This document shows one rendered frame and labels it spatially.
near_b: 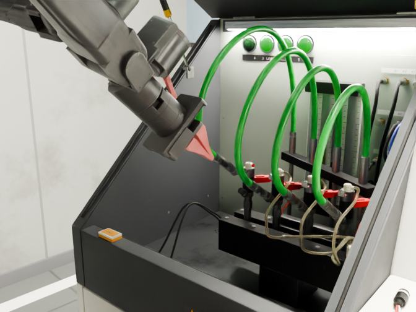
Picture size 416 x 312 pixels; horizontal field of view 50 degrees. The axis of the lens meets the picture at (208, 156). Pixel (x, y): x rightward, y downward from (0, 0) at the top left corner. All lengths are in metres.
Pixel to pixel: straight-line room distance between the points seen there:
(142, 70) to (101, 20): 0.09
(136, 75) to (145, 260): 0.51
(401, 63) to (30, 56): 2.03
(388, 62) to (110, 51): 0.78
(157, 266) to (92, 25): 0.58
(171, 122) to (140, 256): 0.42
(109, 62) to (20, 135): 2.19
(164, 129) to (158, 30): 0.14
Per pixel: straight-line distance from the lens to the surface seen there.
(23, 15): 0.85
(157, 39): 0.62
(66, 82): 2.78
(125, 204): 1.21
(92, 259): 1.14
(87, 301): 1.23
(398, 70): 1.16
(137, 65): 0.56
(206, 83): 0.88
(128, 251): 1.02
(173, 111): 0.64
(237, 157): 0.86
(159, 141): 0.66
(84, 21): 0.50
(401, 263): 0.91
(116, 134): 2.99
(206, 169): 1.43
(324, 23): 1.20
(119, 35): 0.53
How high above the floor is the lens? 1.41
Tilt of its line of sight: 15 degrees down
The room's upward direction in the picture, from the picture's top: straight up
